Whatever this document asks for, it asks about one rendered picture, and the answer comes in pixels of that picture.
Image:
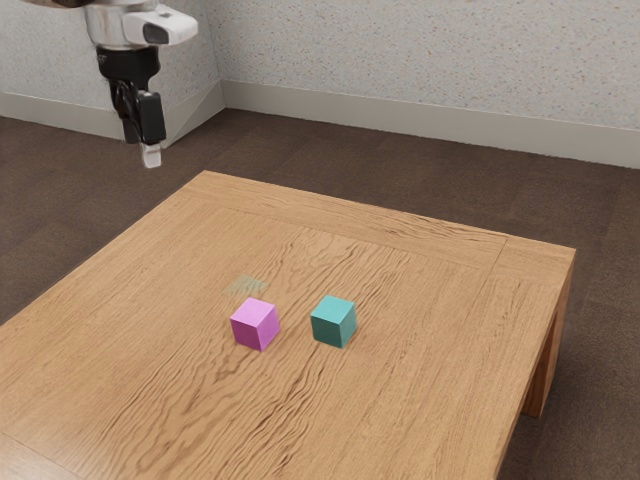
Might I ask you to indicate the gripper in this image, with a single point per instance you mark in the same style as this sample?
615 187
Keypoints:
127 64

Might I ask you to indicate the pink block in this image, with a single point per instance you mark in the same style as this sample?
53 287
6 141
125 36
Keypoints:
254 323

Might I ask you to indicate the teal block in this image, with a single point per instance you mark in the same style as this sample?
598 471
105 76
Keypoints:
333 321

